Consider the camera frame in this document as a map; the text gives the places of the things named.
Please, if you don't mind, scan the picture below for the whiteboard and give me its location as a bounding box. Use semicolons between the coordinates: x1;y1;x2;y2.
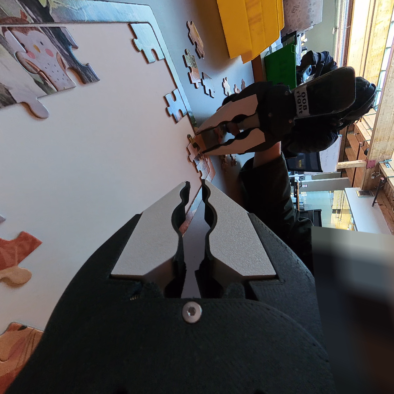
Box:
320;135;342;173

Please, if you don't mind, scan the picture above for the teal grey puzzle piece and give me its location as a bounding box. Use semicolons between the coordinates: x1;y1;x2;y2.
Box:
129;23;165;63

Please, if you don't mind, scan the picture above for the grey desk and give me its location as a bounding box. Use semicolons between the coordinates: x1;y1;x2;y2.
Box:
148;0;271;299

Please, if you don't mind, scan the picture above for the person's right hand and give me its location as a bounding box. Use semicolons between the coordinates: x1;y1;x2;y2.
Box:
252;142;283;169

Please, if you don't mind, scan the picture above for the pastel puzzle piece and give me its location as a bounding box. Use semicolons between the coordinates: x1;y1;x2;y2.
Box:
201;72;216;99
183;49;202;89
187;21;205;59

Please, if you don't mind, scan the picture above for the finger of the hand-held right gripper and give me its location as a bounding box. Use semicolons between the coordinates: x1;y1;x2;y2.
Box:
196;94;258;135
201;128;266;156

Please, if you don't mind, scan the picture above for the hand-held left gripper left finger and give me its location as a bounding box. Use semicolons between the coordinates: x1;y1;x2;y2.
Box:
110;181;191;297

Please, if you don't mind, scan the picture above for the cardboard box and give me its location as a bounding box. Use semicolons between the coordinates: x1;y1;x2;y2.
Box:
282;0;324;36

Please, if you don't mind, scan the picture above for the dark branch puzzle piece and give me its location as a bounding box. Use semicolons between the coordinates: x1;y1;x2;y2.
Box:
51;26;100;85

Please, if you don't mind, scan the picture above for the purple black puzzle piece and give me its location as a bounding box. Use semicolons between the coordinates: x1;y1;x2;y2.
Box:
186;133;216;163

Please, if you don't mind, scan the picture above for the black office chair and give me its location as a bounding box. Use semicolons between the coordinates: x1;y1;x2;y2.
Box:
285;151;324;173

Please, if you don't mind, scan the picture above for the yellow plastic bin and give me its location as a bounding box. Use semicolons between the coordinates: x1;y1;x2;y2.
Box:
216;0;284;64

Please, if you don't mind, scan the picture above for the green plastic bin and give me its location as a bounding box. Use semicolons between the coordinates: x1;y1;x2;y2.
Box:
264;45;297;87

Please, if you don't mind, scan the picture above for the pale spotted puzzle piece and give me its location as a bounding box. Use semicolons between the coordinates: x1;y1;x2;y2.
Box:
3;26;77;93

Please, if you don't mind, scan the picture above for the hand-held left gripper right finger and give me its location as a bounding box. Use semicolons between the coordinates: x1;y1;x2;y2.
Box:
201;179;277;287

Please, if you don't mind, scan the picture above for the person's right forearm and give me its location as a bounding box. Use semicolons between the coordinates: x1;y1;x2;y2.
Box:
238;154;312;265

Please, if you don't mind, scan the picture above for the puzzle frame tray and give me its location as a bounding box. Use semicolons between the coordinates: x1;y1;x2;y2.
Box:
0;0;216;394

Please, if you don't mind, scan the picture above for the cluster of loose puzzle pieces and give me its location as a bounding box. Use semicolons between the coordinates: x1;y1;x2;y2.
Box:
220;77;247;173

